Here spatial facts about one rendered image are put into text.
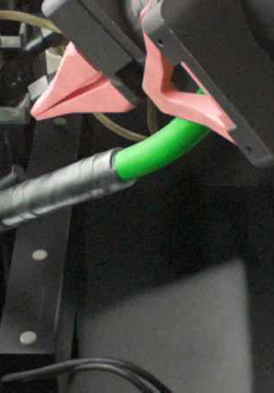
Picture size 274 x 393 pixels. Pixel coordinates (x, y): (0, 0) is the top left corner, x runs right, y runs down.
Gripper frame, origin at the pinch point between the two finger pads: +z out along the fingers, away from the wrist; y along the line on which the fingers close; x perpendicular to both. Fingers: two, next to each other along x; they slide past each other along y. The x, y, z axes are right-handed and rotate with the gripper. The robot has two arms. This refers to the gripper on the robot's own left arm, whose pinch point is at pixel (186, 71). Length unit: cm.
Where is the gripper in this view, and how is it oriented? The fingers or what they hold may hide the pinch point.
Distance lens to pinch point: 43.6
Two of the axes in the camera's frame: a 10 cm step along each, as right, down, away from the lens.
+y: -6.5, 6.4, -4.2
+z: -4.2, 1.7, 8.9
